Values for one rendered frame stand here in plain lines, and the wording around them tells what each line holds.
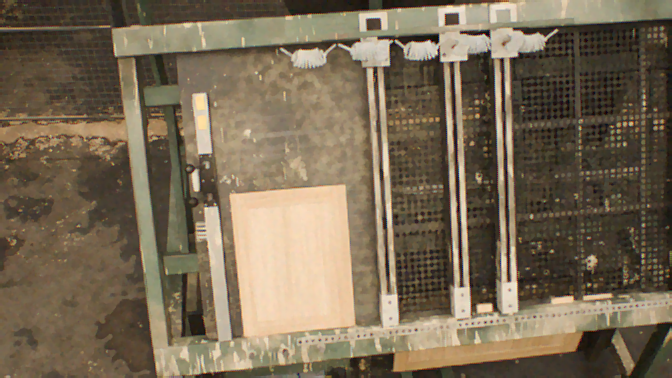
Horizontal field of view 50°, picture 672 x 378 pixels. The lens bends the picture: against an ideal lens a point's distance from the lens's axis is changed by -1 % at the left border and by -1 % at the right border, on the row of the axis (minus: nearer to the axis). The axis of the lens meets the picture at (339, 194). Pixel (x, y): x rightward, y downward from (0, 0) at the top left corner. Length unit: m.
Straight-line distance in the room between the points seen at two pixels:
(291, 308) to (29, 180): 2.71
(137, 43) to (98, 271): 2.05
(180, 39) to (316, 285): 1.05
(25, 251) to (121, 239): 0.57
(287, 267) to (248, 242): 0.18
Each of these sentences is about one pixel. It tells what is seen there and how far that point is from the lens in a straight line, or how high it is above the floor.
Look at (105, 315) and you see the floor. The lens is 4.22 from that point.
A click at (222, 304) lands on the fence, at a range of 2.83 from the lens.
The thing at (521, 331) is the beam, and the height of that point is 0.84.
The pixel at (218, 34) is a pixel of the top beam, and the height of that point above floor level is 1.88.
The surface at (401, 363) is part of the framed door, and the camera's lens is 3.49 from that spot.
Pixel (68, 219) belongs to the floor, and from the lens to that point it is 4.78.
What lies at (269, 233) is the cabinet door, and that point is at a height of 1.22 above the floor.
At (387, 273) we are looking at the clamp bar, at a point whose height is 1.09.
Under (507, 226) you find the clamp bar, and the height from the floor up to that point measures 1.19.
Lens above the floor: 3.27
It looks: 45 degrees down
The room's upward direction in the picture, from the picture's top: straight up
